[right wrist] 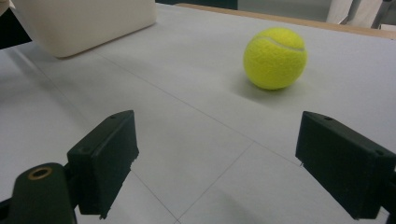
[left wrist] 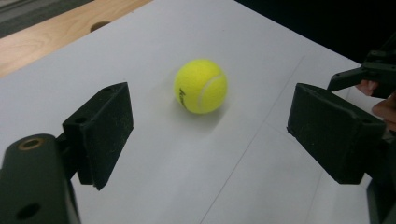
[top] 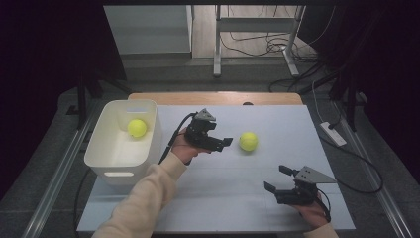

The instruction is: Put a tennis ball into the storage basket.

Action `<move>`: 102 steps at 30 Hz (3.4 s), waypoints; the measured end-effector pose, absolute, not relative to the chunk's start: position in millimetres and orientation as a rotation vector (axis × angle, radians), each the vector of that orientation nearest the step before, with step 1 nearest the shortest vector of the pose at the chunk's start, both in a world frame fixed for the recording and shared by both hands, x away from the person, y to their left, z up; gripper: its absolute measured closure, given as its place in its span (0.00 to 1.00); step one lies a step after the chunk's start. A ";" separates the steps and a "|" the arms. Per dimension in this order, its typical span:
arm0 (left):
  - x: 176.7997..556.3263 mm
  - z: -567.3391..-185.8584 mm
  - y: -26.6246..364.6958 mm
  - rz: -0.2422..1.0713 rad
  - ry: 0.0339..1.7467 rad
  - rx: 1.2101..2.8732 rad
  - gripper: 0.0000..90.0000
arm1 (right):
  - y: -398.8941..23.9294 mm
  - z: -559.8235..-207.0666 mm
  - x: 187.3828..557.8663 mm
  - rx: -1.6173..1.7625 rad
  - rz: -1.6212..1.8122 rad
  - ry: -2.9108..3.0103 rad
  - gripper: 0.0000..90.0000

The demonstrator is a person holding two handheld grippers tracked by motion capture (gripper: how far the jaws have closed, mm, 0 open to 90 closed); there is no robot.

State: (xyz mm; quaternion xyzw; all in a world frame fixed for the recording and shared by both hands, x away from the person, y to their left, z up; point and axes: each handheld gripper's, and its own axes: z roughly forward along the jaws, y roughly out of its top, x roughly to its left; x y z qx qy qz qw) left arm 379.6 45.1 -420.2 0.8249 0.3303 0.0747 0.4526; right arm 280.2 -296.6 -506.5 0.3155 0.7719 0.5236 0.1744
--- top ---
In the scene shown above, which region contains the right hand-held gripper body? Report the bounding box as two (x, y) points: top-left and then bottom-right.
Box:
(274, 165), (338, 207)

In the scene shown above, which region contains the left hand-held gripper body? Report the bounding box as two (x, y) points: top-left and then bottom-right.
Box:
(183, 107), (226, 153)

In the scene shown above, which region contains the yellow tennis ball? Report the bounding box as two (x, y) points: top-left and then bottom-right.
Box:
(238, 131), (260, 153)
(127, 118), (149, 139)

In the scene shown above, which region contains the white plastic bin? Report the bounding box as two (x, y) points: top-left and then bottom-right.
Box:
(83, 98), (163, 186)

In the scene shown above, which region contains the person's left hand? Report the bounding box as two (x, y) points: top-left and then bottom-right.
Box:
(170, 127), (212, 166)

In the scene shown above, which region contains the person's right hand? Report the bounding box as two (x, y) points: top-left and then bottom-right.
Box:
(291, 192), (332, 229)

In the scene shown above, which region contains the wooden table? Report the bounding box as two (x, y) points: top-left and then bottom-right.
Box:
(127, 92), (304, 106)

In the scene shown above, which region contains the white board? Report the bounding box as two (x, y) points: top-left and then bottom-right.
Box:
(76, 104), (357, 234)

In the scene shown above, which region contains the white power strip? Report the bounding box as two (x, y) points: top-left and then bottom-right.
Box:
(319, 121), (348, 148)

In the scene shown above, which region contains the black stand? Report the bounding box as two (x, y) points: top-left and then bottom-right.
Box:
(298, 63), (368, 133)
(64, 68), (133, 131)

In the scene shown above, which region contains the white cabinet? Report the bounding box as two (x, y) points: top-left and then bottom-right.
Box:
(103, 4), (194, 56)

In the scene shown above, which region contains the left hand-held gripper cable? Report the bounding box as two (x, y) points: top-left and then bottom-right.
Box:
(157, 112), (198, 166)

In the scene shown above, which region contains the hand-held gripper cable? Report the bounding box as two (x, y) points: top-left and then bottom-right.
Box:
(157, 112), (198, 166)
(316, 187), (333, 223)

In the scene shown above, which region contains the right hand-held gripper cable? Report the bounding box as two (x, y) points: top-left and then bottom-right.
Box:
(316, 187), (333, 223)

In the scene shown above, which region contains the white cable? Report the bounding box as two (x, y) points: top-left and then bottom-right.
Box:
(311, 78), (327, 124)

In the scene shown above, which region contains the black power cable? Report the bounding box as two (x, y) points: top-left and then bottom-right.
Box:
(318, 134), (384, 195)

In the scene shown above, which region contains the aluminium rail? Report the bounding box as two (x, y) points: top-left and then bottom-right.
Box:
(21, 107), (101, 238)
(332, 101), (414, 238)

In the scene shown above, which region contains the tangle of black floor cables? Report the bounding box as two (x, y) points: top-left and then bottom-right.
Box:
(219, 31), (319, 63)

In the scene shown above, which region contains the grey metal desk frame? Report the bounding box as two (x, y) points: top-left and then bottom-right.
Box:
(212, 4), (307, 78)

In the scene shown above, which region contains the black cable beside bin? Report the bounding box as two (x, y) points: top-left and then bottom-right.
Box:
(72, 168), (92, 238)

